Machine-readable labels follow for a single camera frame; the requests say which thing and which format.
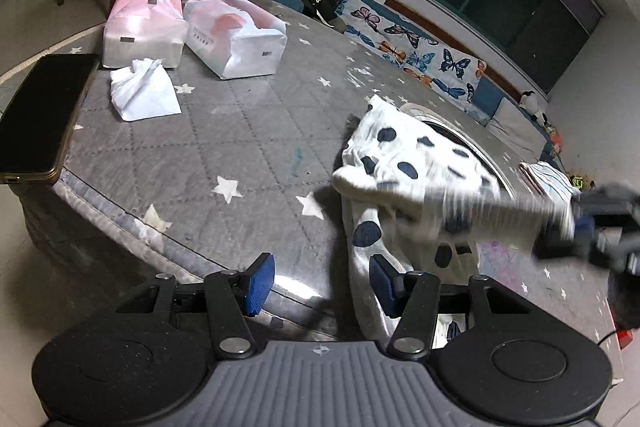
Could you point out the sealed pink tissue pack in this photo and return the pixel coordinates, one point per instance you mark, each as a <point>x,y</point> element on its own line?
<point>142,34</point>

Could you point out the folded striped cloth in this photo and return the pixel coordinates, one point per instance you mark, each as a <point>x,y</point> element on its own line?
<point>547,181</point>

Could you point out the opened pink tissue pack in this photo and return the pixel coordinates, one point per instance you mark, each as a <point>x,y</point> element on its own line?
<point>235,39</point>

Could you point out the black and white plush toy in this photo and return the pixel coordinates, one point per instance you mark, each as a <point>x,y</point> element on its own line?
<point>531,102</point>

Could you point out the crumpled white tissue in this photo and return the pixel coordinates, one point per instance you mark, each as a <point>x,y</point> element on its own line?
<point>145,92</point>

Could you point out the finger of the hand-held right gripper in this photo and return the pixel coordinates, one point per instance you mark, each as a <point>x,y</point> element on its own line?
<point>575,227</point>

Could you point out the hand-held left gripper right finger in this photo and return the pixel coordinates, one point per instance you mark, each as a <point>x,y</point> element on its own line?
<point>386,288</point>

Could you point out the white polka dot garment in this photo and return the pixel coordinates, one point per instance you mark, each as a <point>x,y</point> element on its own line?
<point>400,172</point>

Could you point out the blue sofa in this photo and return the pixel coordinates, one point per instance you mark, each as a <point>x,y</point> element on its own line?
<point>487,99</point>

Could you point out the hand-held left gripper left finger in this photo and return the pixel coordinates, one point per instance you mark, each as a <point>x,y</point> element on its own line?
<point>260,282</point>

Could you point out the grey cushion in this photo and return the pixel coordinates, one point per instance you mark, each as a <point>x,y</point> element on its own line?
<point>517,124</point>

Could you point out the round black cooktop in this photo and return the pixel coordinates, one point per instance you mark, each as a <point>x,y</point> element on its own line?
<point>472,146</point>

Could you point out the red plastic object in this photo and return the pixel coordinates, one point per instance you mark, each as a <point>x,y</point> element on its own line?
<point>625,339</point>

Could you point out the black smartphone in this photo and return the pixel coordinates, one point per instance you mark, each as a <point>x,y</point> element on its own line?
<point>45,117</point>

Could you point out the grey starred table cover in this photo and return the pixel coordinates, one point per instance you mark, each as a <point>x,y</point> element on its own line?
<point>240,127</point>

